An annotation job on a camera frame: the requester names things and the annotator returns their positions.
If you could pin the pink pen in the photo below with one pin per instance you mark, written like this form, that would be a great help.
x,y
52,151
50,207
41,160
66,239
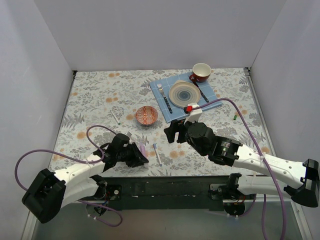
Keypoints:
x,y
143,150

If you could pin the white marker pen blue tip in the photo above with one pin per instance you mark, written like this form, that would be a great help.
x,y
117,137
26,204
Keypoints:
x,y
158,157

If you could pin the blue checked cloth napkin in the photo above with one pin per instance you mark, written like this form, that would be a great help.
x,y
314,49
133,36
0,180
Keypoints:
x,y
178,113

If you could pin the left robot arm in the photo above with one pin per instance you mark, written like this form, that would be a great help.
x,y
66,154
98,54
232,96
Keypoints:
x,y
52,190

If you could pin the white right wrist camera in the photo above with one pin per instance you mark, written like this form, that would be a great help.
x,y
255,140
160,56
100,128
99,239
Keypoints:
x,y
193,113

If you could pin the knife with dark handle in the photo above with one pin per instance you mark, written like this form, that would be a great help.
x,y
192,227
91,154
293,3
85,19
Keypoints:
x,y
202,94

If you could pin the white marker pen green tip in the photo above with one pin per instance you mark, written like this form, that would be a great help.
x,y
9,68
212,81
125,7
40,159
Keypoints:
x,y
116,119

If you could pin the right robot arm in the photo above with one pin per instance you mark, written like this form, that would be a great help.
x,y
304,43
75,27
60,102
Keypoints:
x,y
299,181

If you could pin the fork with dark handle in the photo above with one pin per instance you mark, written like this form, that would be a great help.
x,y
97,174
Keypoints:
x,y
161,91

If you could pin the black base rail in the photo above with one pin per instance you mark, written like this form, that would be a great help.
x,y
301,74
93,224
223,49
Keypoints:
x,y
172,193

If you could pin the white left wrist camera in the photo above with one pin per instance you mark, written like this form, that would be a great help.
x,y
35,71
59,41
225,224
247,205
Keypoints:
x,y
129,134

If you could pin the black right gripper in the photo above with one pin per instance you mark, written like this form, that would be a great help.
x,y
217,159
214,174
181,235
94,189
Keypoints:
x,y
180,132

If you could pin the beige plate with blue rings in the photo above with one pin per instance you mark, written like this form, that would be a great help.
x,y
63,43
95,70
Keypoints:
x,y
183,93

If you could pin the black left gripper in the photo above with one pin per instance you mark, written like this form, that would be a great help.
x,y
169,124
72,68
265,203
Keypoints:
x,y
132,155

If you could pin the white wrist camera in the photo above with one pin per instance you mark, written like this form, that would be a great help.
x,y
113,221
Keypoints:
x,y
193,113
129,134

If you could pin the red patterned small bowl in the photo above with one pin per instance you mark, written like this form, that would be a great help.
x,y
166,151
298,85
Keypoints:
x,y
146,115

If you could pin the red cup white inside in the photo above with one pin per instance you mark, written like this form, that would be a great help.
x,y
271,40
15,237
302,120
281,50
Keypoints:
x,y
200,72

